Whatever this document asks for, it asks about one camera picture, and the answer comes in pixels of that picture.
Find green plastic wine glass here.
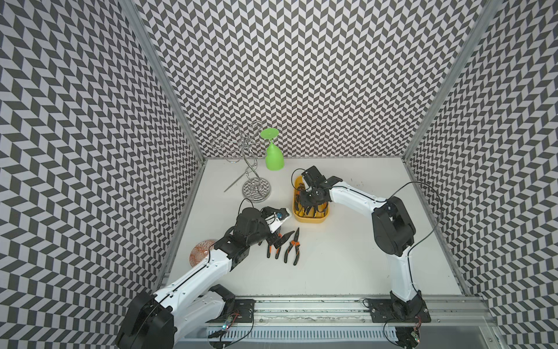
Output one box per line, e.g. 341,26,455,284
260,127,284,171

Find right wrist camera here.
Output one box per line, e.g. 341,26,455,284
302,166,326,188

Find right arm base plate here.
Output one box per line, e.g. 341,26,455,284
368,296,432,324

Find aluminium front rail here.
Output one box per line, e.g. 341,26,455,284
204,295,496,327

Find chrome glass holder stand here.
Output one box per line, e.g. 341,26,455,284
212,124,271,203

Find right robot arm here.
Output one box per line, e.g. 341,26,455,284
299,171,424,321

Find yellow storage box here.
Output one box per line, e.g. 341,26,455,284
292,176,329,224

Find orange black long-nose pliers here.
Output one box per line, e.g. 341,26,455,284
283,228,300,266

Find yellow black pliers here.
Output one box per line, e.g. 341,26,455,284
294,183,326,218

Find orange black combination pliers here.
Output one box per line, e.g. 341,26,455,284
266,231,294,259

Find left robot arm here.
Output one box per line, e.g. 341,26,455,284
115,206,291,348

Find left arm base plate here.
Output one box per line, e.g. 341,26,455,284
216,299,256,324

